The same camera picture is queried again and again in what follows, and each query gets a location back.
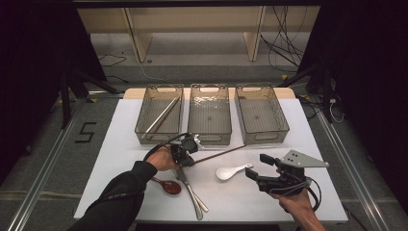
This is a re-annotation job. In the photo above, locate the white ceramic spoon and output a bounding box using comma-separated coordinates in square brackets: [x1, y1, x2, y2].
[215, 163, 254, 181]

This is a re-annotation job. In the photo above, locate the reddish brown wooden spoon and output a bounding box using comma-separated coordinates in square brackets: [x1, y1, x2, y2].
[150, 176, 183, 196]

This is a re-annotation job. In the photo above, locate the black tripod stand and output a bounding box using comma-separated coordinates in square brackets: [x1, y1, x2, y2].
[278, 59, 342, 124]
[59, 67, 120, 130]

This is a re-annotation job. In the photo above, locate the silver fork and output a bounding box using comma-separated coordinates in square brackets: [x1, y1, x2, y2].
[172, 167, 210, 214]

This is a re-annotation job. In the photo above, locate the brown chopstick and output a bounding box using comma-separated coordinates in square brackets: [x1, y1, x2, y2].
[192, 143, 248, 165]

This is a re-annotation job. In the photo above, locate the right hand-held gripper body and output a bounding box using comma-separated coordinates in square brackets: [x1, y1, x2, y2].
[256, 149, 330, 197]

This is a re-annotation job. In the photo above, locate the left hand-held gripper cable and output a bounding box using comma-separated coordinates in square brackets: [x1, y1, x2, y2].
[142, 132, 191, 162]

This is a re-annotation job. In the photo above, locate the person's left hand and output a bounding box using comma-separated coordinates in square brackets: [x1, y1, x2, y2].
[145, 144, 180, 172]

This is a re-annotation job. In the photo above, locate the black floor cable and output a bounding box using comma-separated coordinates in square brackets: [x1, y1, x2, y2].
[96, 52, 128, 68]

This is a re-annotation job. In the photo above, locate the white chopstick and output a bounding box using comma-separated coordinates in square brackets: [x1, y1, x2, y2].
[140, 95, 181, 140]
[141, 95, 182, 140]

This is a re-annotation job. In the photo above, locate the black curtain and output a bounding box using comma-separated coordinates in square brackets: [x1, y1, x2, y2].
[0, 0, 108, 181]
[297, 0, 408, 206]

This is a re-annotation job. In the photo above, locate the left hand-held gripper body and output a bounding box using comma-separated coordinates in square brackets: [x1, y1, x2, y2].
[168, 132, 204, 162]

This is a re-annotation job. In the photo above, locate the hand-held gripper cable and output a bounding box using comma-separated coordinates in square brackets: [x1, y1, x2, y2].
[142, 132, 191, 162]
[272, 176, 323, 213]

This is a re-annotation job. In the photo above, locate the person's right hand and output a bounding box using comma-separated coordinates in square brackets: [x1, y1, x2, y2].
[270, 188, 318, 222]

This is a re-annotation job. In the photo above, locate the right hand-held gripper cable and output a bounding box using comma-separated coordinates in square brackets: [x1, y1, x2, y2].
[272, 176, 323, 213]

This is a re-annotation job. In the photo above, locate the tangle of black cables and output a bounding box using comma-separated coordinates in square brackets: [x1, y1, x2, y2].
[259, 5, 306, 74]

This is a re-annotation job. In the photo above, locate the light wooden shelf unit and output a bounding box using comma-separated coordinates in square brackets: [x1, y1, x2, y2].
[76, 5, 321, 64]

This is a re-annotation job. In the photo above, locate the silver table knife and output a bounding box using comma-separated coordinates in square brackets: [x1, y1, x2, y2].
[176, 166, 204, 221]

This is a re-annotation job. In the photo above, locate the smoky clear plastic bin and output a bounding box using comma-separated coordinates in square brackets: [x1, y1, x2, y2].
[234, 84, 291, 145]
[134, 84, 185, 146]
[187, 83, 233, 146]

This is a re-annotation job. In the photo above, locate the white floor cable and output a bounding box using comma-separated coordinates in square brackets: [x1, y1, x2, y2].
[137, 59, 171, 84]

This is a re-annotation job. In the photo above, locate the short aluminium floor rail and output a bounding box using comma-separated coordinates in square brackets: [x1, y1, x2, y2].
[87, 90, 125, 98]

